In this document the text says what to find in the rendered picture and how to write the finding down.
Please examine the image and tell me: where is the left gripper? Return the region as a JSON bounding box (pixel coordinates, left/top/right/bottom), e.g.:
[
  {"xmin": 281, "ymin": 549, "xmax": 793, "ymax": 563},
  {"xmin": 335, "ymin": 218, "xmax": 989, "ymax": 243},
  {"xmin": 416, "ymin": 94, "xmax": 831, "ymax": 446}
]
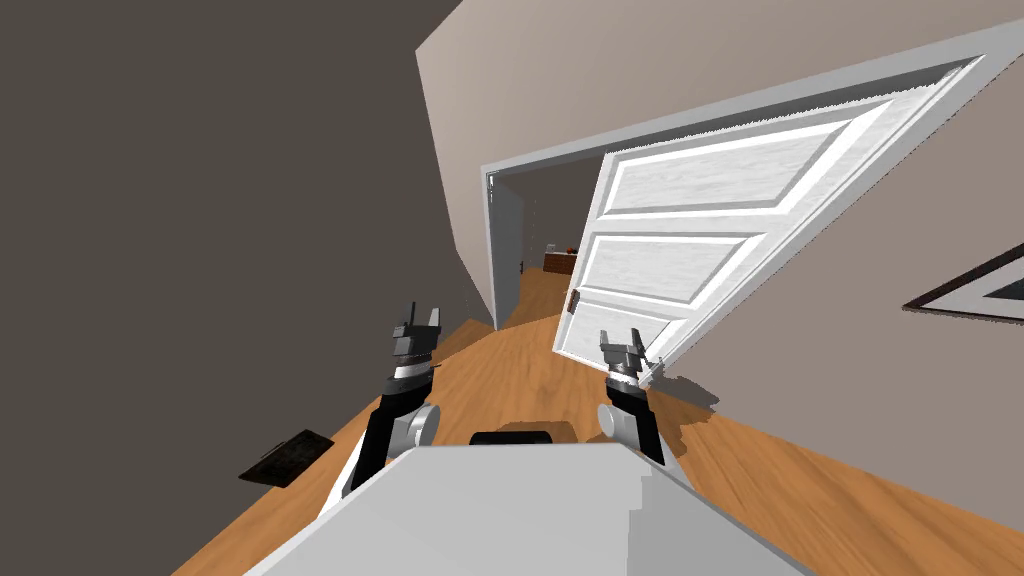
[{"xmin": 391, "ymin": 301, "xmax": 442, "ymax": 369}]

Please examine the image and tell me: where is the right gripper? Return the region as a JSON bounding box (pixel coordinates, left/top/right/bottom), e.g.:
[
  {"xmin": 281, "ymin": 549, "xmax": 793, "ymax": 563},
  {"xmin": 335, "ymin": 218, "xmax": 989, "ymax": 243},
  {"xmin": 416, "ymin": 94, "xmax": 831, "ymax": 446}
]
[{"xmin": 599, "ymin": 327, "xmax": 647, "ymax": 380}]

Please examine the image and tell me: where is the brown cabinet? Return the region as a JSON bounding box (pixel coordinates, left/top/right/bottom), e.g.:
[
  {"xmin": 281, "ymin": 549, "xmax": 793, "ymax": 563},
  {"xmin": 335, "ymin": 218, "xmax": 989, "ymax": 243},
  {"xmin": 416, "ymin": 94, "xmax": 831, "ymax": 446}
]
[{"xmin": 543, "ymin": 244, "xmax": 580, "ymax": 278}]

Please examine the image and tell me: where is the grey door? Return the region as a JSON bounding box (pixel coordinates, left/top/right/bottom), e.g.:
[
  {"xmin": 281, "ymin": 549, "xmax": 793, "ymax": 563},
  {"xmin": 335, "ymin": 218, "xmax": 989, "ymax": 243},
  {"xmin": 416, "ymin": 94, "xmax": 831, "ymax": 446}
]
[{"xmin": 488, "ymin": 174, "xmax": 527, "ymax": 330}]

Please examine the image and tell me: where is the white panelled door leaf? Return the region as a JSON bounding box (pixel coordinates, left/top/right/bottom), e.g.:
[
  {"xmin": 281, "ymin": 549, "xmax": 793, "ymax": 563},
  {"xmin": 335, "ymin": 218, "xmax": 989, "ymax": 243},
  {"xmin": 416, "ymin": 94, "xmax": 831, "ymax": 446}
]
[{"xmin": 551, "ymin": 68, "xmax": 963, "ymax": 377}]

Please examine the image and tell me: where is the black flat rectangle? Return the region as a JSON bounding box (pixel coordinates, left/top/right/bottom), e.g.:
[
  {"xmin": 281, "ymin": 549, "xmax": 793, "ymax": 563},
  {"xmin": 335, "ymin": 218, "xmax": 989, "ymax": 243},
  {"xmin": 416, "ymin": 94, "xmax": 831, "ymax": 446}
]
[{"xmin": 237, "ymin": 428, "xmax": 337, "ymax": 490}]

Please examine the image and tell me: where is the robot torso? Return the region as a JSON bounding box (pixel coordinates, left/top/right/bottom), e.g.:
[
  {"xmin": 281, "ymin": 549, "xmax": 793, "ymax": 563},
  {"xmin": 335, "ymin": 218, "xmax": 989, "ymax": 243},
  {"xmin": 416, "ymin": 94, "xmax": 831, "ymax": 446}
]
[{"xmin": 243, "ymin": 430, "xmax": 819, "ymax": 576}]

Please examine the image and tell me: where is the dark framed wall picture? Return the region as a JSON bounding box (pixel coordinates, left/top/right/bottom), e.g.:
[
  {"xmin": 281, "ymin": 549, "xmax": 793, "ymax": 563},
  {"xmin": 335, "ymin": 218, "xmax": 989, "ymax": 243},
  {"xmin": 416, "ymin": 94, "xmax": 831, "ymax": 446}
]
[{"xmin": 901, "ymin": 243, "xmax": 1024, "ymax": 326}]

